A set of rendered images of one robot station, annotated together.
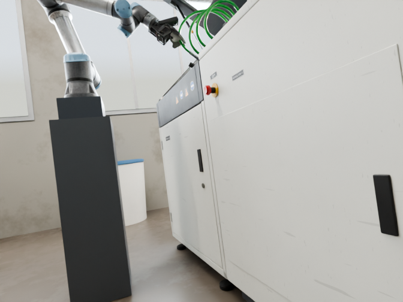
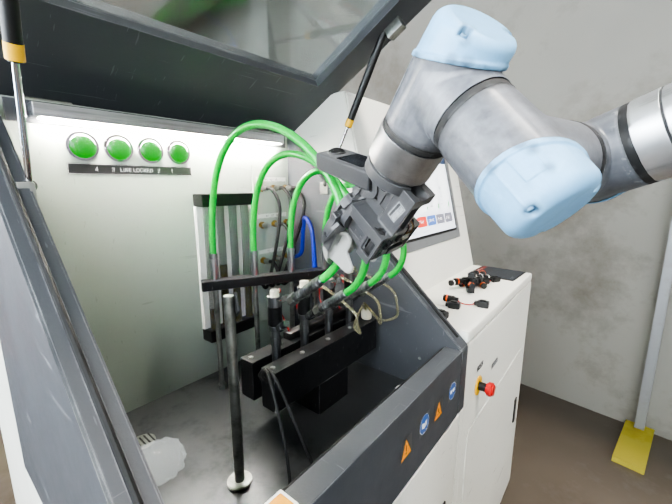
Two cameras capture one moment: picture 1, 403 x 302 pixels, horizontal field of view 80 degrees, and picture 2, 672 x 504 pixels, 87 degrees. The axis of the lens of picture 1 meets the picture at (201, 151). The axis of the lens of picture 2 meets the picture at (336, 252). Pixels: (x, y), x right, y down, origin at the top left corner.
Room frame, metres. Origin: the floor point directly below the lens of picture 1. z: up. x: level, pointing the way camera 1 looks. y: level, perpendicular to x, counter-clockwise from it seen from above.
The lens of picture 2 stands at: (1.56, 0.51, 1.31)
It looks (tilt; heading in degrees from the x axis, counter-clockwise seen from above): 11 degrees down; 244
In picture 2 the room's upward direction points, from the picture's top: straight up
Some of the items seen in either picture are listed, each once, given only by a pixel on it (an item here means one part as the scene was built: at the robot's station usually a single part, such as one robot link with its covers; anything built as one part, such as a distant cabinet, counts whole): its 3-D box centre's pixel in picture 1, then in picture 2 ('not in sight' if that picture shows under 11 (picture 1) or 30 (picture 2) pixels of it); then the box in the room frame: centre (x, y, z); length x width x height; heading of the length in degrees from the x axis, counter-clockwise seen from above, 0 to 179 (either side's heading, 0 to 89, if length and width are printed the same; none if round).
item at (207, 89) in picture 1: (210, 90); (485, 387); (0.86, -0.06, 0.80); 0.05 x 0.04 x 0.05; 25
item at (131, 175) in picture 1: (122, 191); not in sight; (2.49, 0.87, 0.31); 0.51 x 0.51 x 0.62
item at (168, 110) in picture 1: (177, 102); (377, 462); (1.28, 0.09, 0.87); 0.62 x 0.04 x 0.16; 25
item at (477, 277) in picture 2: not in sight; (475, 277); (0.65, -0.30, 1.01); 0.23 x 0.11 x 0.06; 25
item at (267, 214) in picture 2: not in sight; (275, 222); (1.28, -0.46, 1.20); 0.13 x 0.03 x 0.31; 25
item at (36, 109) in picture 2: not in sight; (188, 129); (1.49, -0.36, 1.43); 0.54 x 0.03 x 0.02; 25
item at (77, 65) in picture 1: (78, 68); not in sight; (1.15, 0.54, 1.07); 0.13 x 0.12 x 0.14; 8
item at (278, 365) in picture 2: not in sight; (317, 365); (1.27, -0.17, 0.91); 0.34 x 0.10 x 0.15; 25
